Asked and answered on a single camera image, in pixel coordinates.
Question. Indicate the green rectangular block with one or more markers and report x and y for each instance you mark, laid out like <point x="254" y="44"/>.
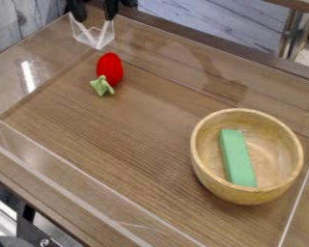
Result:
<point x="237" y="159"/>

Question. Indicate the red plush fruit green stem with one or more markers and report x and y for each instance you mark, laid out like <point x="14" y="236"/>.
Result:
<point x="110" y="72"/>

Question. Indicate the wooden background table leg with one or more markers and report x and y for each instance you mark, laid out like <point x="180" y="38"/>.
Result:
<point x="295" y="35"/>

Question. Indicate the light wooden bowl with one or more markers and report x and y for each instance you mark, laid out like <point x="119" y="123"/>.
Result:
<point x="275" y="150"/>

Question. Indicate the clear acrylic tray wall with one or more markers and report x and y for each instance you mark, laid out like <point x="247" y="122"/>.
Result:
<point x="91" y="211"/>

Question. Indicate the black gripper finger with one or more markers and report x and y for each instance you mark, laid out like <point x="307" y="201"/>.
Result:
<point x="78" y="8"/>
<point x="111" y="8"/>

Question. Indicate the black metal table frame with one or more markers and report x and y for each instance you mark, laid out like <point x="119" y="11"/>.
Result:
<point x="19" y="231"/>

